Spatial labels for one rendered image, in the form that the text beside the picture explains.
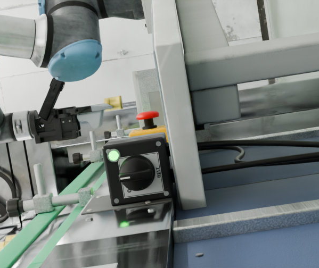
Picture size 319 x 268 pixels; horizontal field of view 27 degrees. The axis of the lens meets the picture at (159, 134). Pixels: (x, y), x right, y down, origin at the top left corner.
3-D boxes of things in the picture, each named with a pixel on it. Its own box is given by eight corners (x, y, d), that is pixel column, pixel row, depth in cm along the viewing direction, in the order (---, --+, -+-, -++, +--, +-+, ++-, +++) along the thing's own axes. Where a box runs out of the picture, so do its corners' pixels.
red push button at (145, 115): (139, 131, 118) (136, 112, 118) (162, 128, 118) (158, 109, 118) (138, 133, 114) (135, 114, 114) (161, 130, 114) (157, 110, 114)
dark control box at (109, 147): (177, 187, 93) (117, 196, 93) (168, 131, 92) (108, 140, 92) (176, 198, 84) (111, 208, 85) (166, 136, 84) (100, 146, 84)
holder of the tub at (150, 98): (185, 168, 180) (156, 172, 180) (169, 66, 178) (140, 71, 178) (186, 177, 163) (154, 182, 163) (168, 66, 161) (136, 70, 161)
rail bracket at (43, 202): (98, 201, 102) (13, 214, 103) (90, 154, 102) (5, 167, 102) (95, 207, 98) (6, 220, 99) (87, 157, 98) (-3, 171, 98)
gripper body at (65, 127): (84, 135, 176) (39, 142, 176) (79, 103, 175) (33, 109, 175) (80, 137, 168) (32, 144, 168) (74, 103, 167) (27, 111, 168)
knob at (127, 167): (157, 187, 84) (156, 191, 81) (122, 192, 85) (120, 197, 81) (152, 152, 84) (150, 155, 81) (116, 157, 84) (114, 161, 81)
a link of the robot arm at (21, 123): (17, 111, 176) (9, 112, 167) (34, 109, 175) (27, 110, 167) (22, 139, 176) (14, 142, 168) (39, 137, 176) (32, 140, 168)
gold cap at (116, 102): (121, 95, 172) (104, 97, 173) (120, 95, 169) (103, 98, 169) (123, 108, 173) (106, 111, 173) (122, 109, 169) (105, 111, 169)
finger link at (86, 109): (95, 111, 170) (63, 116, 172) (94, 105, 170) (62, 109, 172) (90, 112, 166) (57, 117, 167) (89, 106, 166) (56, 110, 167)
